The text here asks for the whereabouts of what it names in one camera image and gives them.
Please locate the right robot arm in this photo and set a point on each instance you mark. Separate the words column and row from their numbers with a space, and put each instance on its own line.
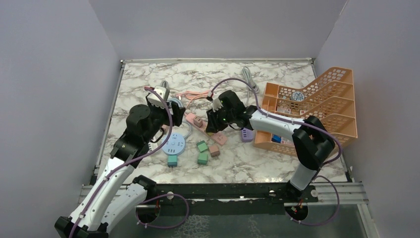
column 312, row 143

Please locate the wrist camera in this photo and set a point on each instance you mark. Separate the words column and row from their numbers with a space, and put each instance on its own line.
column 159, row 97
column 216, row 105

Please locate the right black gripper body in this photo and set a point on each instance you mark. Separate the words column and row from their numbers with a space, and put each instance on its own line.
column 221, row 118

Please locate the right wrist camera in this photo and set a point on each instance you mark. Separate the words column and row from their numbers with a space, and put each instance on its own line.
column 216, row 105

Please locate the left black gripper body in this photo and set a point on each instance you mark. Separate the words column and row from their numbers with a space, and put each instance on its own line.
column 160, row 116

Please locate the teal plug adapter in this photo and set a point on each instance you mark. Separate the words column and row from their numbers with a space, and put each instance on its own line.
column 172, row 161

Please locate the pink power strip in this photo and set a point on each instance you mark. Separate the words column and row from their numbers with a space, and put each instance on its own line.
column 219, row 137

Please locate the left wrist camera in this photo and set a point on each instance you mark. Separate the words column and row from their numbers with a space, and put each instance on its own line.
column 159, row 97

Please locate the blue small box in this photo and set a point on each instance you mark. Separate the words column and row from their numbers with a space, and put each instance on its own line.
column 276, row 139

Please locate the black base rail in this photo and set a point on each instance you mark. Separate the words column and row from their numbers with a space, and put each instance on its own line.
column 214, row 199

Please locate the white power strip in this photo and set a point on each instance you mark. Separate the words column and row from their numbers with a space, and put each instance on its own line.
column 152, row 145

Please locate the green plug adapter lower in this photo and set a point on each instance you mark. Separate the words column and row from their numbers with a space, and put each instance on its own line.
column 203, row 158

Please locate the green plug adapter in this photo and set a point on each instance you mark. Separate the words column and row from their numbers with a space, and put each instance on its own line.
column 203, row 158
column 202, row 146

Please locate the purple power strip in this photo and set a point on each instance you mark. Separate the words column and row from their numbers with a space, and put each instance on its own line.
column 246, row 135

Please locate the round blue power strip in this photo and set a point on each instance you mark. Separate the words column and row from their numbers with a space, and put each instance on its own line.
column 175, row 145

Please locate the round blue patterned disc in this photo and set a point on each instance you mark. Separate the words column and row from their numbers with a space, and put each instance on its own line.
column 297, row 96

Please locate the brown pink plug adapter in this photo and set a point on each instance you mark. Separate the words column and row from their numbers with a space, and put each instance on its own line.
column 198, row 121

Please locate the green plug adapter upper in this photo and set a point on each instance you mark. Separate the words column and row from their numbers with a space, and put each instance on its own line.
column 202, row 146

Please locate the orange plastic file rack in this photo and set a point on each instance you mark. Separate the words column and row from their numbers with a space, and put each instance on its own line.
column 330, row 98

